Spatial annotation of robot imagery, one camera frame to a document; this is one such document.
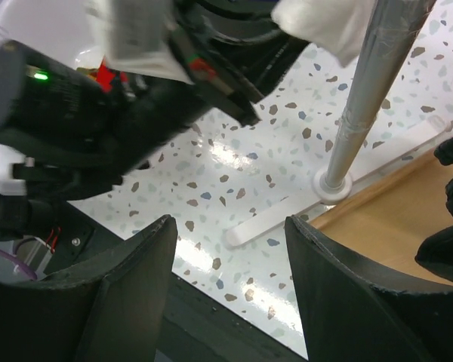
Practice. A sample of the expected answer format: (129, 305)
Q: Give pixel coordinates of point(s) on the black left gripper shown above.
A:
(233, 52)

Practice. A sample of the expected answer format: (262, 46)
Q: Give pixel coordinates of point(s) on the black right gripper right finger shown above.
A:
(355, 309)

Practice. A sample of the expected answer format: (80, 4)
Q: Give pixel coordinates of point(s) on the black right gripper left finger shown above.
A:
(106, 308)

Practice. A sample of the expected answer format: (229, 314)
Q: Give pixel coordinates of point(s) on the white sock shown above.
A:
(337, 26)

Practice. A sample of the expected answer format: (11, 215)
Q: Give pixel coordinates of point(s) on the red Christmas sock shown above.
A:
(107, 77)

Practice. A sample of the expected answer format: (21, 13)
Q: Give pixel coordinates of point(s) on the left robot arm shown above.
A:
(67, 136)

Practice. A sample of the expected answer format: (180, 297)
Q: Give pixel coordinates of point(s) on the wooden rack base tray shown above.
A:
(388, 221)

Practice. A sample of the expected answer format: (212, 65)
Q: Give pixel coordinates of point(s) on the white plastic basin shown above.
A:
(58, 29)

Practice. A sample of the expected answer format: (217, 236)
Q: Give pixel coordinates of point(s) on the white drying stand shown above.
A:
(392, 30)

